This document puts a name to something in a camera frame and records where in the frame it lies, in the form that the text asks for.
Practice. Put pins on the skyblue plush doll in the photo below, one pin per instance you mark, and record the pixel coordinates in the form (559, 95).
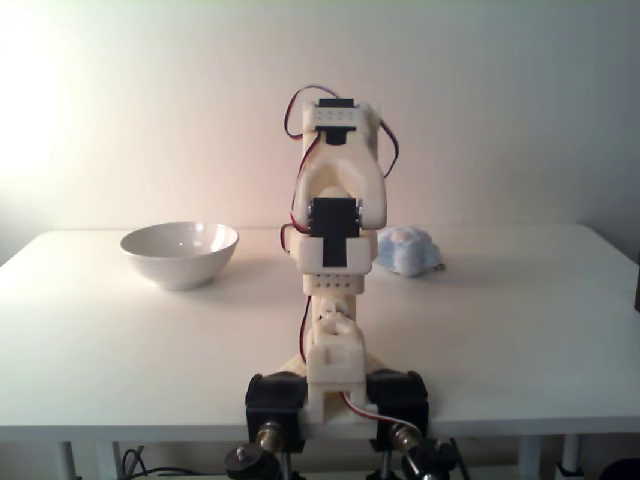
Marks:
(407, 252)

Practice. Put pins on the white ceramic bowl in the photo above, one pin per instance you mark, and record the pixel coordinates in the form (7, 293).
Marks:
(177, 262)

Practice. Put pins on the black table clamp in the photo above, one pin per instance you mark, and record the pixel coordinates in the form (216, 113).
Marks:
(400, 395)
(275, 400)

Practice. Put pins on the white table leg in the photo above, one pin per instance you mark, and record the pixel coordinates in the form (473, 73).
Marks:
(107, 460)
(530, 460)

